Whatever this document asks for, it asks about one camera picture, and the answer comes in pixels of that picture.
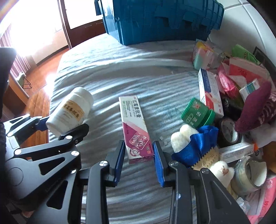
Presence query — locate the blue plastic storage crate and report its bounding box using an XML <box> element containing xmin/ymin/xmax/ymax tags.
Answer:
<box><xmin>95</xmin><ymin>0</ymin><xmax>224</xmax><ymax>46</ymax></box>

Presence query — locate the green round tin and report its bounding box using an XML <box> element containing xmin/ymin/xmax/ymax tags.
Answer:
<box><xmin>181</xmin><ymin>98</ymin><xmax>215</xmax><ymax>129</ymax></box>

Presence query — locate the maroon knitted cloth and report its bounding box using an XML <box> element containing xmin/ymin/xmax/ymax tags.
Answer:
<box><xmin>235</xmin><ymin>81</ymin><xmax>275</xmax><ymax>133</ymax></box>

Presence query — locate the clear tape roll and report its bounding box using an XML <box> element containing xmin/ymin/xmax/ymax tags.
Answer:
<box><xmin>231</xmin><ymin>156</ymin><xmax>267</xmax><ymax>196</ymax></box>

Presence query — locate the white pill bottle yellow label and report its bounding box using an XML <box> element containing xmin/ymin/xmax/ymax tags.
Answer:
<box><xmin>46</xmin><ymin>87</ymin><xmax>93</xmax><ymax>137</ymax></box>

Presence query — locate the white plush blue ribbon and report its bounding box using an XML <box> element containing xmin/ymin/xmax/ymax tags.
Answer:
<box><xmin>171</xmin><ymin>124</ymin><xmax>234</xmax><ymax>188</ymax></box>

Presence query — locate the blue white medicine box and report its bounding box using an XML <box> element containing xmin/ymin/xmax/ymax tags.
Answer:
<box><xmin>198</xmin><ymin>68</ymin><xmax>224</xmax><ymax>119</ymax></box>

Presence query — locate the dark wooden cabinet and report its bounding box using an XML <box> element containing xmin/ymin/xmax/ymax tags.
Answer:
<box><xmin>57</xmin><ymin>1</ymin><xmax>106</xmax><ymax>48</ymax></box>

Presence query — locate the pink white toothpaste box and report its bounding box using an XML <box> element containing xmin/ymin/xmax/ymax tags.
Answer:
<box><xmin>119</xmin><ymin>95</ymin><xmax>154</xmax><ymax>164</ymax></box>

